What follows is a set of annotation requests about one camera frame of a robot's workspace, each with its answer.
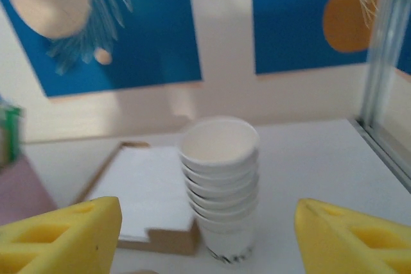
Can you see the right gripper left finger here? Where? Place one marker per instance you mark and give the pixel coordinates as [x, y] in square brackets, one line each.
[64, 238]

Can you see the aluminium frame post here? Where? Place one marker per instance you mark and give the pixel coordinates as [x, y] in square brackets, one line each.
[382, 46]

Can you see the white paper cup black print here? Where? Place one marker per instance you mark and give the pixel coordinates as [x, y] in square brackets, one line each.
[228, 245]

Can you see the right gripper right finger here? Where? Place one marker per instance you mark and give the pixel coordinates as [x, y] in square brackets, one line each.
[346, 242]

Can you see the brown cardboard napkin tray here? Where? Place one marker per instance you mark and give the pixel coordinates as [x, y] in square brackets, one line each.
[170, 245]

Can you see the white napkin stack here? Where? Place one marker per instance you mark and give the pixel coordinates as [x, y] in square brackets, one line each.
[144, 190]

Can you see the aluminium table side rail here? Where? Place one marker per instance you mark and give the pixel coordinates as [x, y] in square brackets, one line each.
[385, 155]

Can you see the green white sachet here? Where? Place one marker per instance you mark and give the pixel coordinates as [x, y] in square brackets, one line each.
[14, 136]

